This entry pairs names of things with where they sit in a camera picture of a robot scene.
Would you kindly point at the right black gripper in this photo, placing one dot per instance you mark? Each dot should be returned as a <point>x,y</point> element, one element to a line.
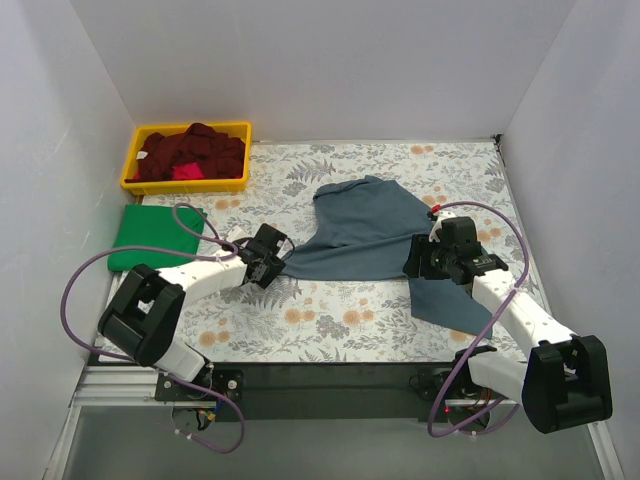
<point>417,262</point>

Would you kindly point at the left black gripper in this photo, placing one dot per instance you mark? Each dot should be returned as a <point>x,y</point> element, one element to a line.
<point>270,272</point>

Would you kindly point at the blue-grey t shirt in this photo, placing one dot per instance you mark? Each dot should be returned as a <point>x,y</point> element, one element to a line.
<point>364,233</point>

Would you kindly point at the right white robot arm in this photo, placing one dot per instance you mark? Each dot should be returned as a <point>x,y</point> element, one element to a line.
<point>564,382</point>

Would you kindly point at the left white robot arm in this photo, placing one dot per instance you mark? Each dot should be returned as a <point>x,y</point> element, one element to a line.
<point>142,317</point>

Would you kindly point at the floral table mat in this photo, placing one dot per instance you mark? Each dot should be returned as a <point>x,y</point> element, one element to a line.
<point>294,320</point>

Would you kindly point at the dark red t shirt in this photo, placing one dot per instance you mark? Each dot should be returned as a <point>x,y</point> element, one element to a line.
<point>218,155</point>

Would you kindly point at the pink t shirt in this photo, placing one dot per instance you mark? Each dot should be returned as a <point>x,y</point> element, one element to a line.
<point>187,172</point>

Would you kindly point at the folded green t shirt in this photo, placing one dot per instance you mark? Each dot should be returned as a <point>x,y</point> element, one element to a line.
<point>150,226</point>

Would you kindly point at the yellow plastic bin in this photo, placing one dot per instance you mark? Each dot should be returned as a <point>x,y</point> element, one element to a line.
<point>239,129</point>

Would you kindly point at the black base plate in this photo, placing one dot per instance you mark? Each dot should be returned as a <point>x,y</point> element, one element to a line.
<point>328,391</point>

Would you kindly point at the aluminium frame rail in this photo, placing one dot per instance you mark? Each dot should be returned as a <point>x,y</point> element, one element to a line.
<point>117,385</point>

